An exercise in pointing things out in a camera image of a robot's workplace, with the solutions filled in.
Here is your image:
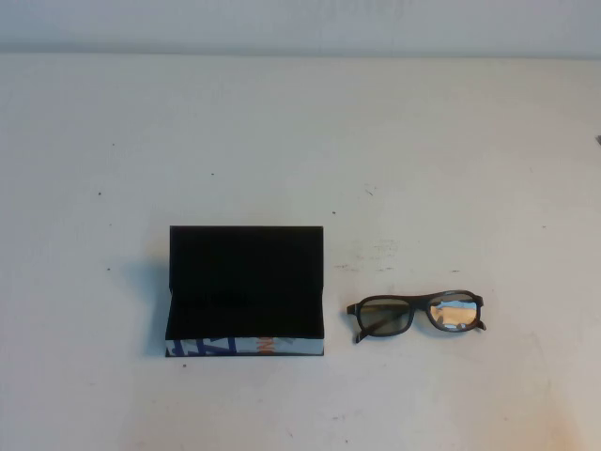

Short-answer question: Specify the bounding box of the black glasses case printed side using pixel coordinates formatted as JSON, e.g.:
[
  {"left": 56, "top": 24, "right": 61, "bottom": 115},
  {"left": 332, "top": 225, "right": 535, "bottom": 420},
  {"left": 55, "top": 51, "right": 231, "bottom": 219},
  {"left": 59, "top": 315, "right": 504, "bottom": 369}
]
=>
[{"left": 163, "top": 225, "right": 326, "bottom": 361}]

